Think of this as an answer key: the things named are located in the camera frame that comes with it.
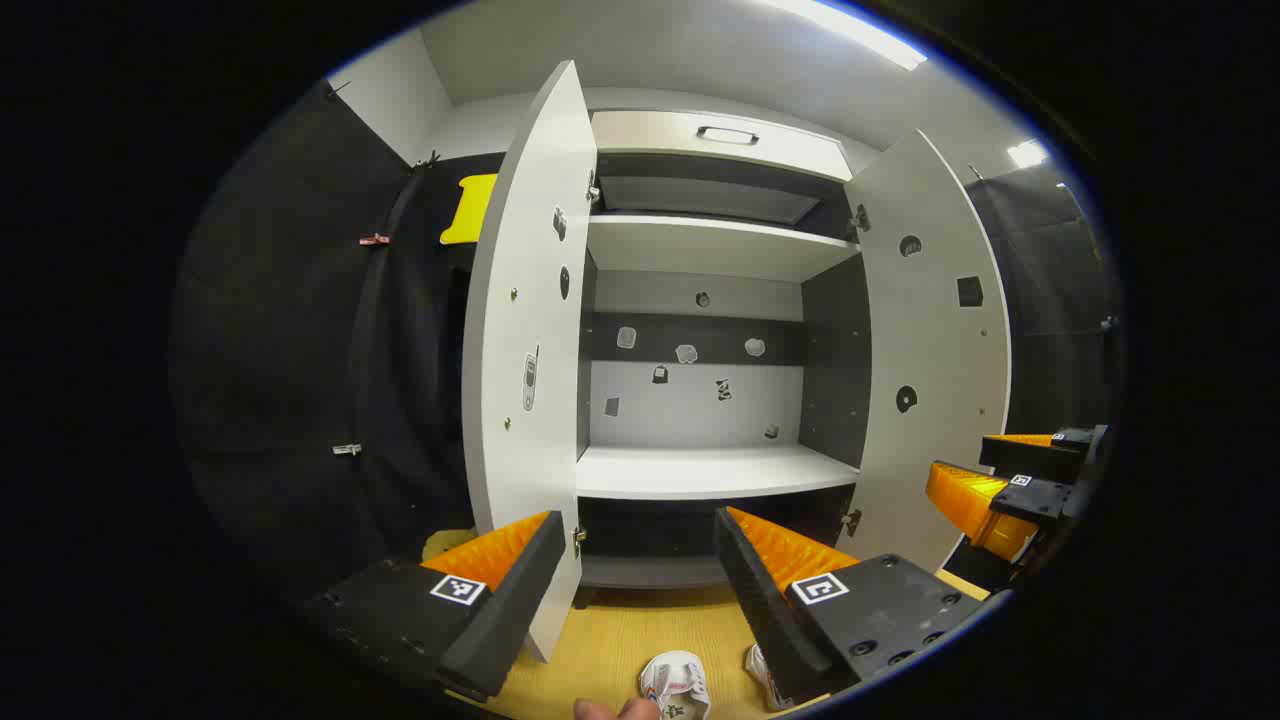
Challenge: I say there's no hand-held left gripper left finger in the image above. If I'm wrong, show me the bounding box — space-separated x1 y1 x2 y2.
305 510 568 704

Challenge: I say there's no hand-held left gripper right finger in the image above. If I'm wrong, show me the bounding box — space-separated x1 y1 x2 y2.
713 506 991 707

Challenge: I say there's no white sneaker shoe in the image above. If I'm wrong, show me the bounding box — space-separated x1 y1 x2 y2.
744 643 791 711
640 650 712 720

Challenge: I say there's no white cabinet door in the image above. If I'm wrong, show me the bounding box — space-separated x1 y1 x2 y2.
462 60 599 664
843 128 1013 573

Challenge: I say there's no white shoe cabinet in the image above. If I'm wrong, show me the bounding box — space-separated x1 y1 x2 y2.
575 108 871 609

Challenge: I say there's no white cabinet shelf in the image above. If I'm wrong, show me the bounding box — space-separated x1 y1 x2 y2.
587 213 861 284
576 443 861 501

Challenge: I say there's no white cabinet drawer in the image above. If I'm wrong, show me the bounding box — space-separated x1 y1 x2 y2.
590 109 854 183

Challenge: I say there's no black backdrop cloth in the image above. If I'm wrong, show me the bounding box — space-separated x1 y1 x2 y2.
965 165 1121 441
170 80 501 601

